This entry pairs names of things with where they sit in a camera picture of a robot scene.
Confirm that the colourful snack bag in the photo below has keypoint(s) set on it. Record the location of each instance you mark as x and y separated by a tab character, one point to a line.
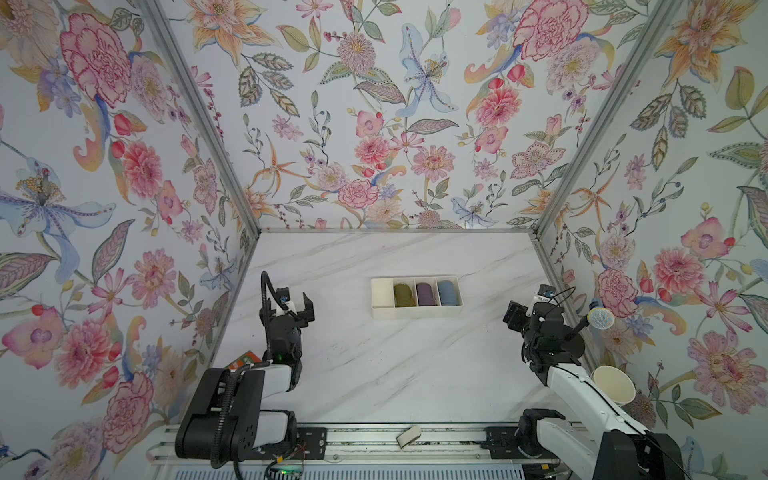
245	359

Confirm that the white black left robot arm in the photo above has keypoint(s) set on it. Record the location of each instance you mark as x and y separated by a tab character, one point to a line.
225	421

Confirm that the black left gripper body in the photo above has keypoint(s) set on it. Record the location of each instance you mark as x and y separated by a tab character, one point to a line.
294	326

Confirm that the small grey tag on rail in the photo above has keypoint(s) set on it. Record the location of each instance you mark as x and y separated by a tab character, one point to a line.
409	436

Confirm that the blue rolled sock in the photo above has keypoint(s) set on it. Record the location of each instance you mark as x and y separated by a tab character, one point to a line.
448	293

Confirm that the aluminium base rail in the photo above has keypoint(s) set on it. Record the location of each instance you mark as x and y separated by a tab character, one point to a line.
341	444

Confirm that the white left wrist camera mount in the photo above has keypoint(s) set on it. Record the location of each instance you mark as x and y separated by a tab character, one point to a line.
283	300

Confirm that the purple rolled sock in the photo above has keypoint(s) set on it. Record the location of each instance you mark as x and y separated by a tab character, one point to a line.
425	294

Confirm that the green striped sock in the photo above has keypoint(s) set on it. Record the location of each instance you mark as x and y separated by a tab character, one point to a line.
403	295

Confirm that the aluminium corner frame post right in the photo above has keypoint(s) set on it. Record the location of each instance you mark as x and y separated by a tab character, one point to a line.
640	54

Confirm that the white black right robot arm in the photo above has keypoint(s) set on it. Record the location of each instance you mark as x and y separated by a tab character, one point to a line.
610	444

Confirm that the aluminium corner frame post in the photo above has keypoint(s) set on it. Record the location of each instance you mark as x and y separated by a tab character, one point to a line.
162	33
640	54

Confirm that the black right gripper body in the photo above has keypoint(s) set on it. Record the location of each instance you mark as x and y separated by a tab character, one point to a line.
521	323

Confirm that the aluminium corner frame post left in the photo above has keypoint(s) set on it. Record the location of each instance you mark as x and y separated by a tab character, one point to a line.
162	33

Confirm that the black stand shower head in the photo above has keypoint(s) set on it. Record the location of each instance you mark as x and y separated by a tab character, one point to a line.
591	327

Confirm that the stacked paper cups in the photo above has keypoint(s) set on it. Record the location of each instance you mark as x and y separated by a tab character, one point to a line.
615	383

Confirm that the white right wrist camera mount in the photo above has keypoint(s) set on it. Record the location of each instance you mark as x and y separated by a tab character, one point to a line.
545	294

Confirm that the cream plastic divided organizer tray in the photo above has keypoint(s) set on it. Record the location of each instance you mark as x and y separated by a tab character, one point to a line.
383	302

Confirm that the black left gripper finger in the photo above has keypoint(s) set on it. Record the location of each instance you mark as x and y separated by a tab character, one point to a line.
307	315
268	297

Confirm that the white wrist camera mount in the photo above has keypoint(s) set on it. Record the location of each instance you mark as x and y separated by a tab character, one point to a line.
283	300
545	294

